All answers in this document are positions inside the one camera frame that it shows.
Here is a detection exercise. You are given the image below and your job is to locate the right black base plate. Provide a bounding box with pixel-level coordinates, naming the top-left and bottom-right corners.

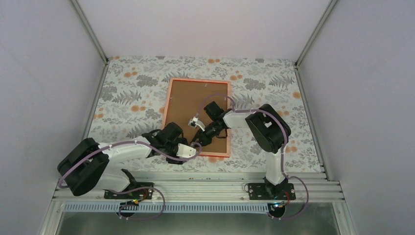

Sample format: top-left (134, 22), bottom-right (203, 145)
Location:
top-left (245, 183), bottom-right (296, 200)

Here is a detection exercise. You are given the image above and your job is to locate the brown backing board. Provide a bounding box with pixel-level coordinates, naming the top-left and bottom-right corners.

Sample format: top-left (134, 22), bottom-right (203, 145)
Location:
top-left (162, 78), bottom-right (231, 142)

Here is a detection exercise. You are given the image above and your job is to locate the grey slotted cable duct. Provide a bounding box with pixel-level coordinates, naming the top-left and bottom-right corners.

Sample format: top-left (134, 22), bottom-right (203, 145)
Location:
top-left (62, 202), bottom-right (269, 214)

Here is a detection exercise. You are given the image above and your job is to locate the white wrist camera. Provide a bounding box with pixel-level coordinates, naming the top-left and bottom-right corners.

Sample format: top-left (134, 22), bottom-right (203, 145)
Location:
top-left (188, 117), bottom-right (206, 132)
top-left (176, 143), bottom-right (197, 159)

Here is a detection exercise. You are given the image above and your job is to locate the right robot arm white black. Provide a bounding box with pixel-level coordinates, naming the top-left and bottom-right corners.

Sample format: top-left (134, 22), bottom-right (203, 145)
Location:
top-left (188, 101), bottom-right (291, 199)

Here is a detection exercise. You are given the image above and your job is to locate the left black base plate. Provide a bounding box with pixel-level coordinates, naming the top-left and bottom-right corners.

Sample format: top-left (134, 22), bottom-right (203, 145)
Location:
top-left (104, 182), bottom-right (154, 200)

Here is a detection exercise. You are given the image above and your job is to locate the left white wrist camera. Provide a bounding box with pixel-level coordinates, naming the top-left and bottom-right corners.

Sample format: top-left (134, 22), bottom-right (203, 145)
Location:
top-left (176, 143), bottom-right (197, 159)

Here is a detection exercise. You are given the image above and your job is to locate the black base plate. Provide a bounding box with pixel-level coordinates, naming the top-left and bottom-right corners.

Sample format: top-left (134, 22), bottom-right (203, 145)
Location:
top-left (245, 183), bottom-right (296, 200)
top-left (104, 182), bottom-right (154, 200)

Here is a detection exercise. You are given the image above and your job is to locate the aluminium rail base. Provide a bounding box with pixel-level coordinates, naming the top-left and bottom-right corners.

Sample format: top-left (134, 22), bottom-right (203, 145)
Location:
top-left (52, 170), bottom-right (345, 203)

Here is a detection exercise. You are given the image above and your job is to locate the red picture frame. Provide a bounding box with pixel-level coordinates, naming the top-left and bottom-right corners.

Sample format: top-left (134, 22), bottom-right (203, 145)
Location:
top-left (162, 77), bottom-right (233, 158)

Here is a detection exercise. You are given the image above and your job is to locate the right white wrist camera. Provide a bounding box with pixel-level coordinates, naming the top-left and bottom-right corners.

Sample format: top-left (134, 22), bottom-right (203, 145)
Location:
top-left (188, 117), bottom-right (206, 132)

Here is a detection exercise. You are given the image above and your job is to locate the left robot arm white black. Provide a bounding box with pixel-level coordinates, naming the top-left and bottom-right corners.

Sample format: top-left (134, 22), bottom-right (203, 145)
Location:
top-left (57, 122), bottom-right (200, 198)

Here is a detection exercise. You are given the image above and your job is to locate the floral patterned table cloth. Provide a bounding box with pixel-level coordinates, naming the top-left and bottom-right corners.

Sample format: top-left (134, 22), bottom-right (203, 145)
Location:
top-left (89, 56), bottom-right (321, 173)

